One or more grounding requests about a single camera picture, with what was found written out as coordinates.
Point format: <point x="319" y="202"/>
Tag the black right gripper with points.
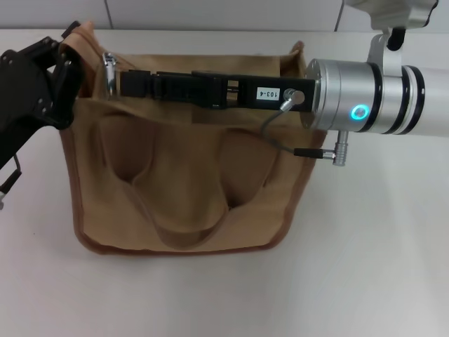
<point x="259" y="93"/>

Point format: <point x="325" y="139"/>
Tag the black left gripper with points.
<point x="24" y="98"/>

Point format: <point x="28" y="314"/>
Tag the silver metal zipper pull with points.
<point x="109" y="73"/>

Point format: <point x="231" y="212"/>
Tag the khaki canvas food bag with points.
<point x="182" y="175"/>

